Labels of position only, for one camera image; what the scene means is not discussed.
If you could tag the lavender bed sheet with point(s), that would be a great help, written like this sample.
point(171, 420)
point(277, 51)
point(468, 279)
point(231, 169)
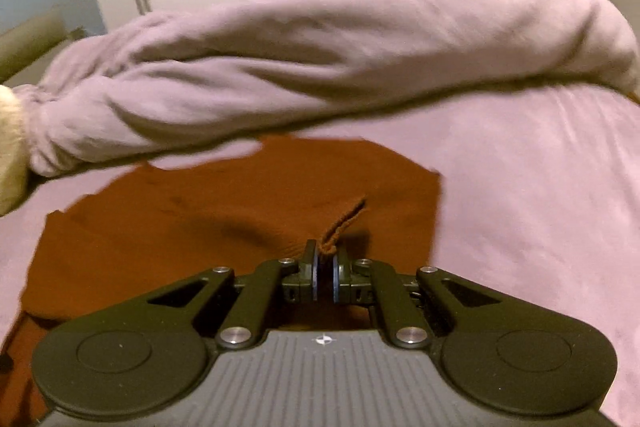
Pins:
point(525, 207)

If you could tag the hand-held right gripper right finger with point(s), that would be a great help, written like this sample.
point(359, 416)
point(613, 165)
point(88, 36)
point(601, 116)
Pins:
point(334, 276)

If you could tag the cream plush toy with face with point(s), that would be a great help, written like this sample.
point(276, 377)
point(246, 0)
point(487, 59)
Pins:
point(9, 147)

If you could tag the brown knit sweater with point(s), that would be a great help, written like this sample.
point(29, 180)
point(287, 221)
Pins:
point(225, 207)

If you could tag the lavender duvet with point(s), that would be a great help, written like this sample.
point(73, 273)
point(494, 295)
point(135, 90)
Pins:
point(325, 57)

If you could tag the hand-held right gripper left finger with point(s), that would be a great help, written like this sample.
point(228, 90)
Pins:
point(315, 274)

